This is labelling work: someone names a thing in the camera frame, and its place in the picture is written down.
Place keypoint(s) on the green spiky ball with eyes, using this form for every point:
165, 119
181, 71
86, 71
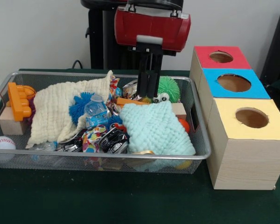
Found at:
169, 85

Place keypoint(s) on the cream knitted cloth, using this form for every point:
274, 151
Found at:
53, 109

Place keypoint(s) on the orange toy building brick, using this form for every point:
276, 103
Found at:
19, 100

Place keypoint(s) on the corrugated cardboard piece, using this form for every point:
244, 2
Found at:
143, 152

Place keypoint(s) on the clear mesh bin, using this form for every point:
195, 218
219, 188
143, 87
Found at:
60, 78

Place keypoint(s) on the mint knitted cloth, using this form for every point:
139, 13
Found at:
156, 126

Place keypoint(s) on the black standing panel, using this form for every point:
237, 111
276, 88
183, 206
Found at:
277, 46

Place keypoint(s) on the crushed black can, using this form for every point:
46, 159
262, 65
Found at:
114, 141

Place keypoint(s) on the plain wooden block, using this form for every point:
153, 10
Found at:
11, 127

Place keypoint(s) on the large blue spiky ball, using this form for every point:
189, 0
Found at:
78, 108

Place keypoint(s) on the clear plastic water bottle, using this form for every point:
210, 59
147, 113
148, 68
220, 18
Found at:
96, 112

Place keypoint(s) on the white baseball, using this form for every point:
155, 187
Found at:
2, 143

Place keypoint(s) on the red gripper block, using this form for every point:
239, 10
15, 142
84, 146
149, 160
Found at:
154, 25

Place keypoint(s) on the small orange basketball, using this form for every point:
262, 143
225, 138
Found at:
30, 91

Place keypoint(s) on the wooden box with three holes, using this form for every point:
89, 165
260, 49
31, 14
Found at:
247, 163

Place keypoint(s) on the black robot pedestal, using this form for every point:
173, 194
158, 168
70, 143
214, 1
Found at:
98, 35

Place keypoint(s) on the red ball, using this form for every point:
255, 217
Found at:
184, 124

